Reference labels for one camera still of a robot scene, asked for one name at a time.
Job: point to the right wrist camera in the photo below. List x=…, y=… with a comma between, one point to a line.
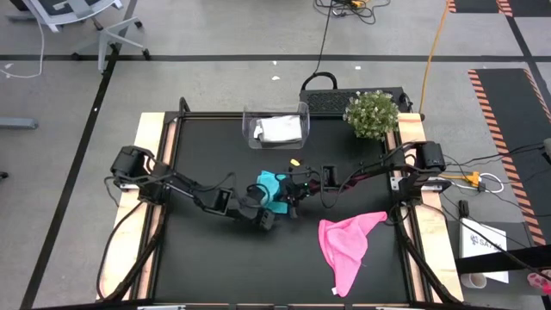
x=293, y=210

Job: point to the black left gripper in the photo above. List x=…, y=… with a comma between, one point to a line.
x=249, y=204

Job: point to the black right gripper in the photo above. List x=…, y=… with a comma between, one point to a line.
x=297, y=187

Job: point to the pink spotted object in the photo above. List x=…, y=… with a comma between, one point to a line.
x=538, y=280

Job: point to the beige tape roll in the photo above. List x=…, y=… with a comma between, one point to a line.
x=467, y=282

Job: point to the white office chair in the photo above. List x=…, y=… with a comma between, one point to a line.
x=107, y=39

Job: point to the small potted artificial plant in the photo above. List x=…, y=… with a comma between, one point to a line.
x=370, y=114

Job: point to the grey waffle towel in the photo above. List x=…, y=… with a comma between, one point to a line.
x=280, y=128

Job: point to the black flat beam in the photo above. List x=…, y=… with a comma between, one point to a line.
x=495, y=260

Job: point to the wooden side board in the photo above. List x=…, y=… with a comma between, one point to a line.
x=146, y=129
x=411, y=125

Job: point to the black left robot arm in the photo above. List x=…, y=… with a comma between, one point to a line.
x=131, y=161

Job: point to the black perforated metal box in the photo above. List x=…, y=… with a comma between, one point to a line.
x=327, y=102

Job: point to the black hazard-striped floor mat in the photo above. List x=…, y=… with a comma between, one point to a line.
x=508, y=112
x=473, y=5

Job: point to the white printed cardboard box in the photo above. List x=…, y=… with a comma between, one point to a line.
x=478, y=241

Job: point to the black aluminium table frame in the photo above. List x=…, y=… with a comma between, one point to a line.
x=206, y=115

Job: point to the pink microfiber towel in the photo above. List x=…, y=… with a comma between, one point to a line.
x=344, y=249

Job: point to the clear plastic bin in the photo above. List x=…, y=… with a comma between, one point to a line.
x=249, y=129

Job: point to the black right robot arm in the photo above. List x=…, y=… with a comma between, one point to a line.
x=424, y=157

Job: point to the teal microfiber towel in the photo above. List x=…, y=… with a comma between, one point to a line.
x=269, y=181

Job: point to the grey metal bar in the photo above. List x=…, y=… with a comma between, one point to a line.
x=17, y=124

